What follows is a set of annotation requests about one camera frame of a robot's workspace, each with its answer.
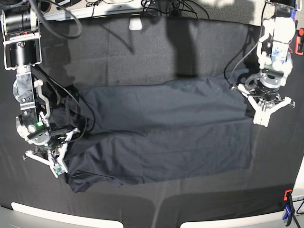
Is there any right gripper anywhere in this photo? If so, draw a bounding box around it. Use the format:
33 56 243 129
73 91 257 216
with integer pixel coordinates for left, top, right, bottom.
23 128 69 157

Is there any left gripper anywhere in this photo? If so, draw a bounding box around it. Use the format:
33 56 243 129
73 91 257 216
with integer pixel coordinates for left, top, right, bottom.
245 73 284 107

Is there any dark navy t-shirt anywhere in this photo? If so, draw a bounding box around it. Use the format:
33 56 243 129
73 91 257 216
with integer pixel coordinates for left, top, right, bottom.
50 77 252 192

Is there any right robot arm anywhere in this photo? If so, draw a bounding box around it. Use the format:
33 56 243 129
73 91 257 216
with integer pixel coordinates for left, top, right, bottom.
0 0 60 155

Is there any orange clamp far right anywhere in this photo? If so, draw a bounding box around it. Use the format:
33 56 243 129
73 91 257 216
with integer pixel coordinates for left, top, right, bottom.
294 28 304 56

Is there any black table cover cloth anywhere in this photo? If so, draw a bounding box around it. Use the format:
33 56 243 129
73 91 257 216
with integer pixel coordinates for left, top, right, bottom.
0 18 304 228

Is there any blue orange clamp near right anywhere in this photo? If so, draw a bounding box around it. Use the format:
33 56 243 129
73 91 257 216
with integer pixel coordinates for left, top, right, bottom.
282 189 301 228

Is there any white tab at table edge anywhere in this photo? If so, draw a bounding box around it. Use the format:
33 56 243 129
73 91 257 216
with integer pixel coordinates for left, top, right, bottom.
129 15 143 31

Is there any thick black looping cable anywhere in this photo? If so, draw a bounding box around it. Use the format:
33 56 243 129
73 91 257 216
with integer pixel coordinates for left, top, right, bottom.
30 0 83 40

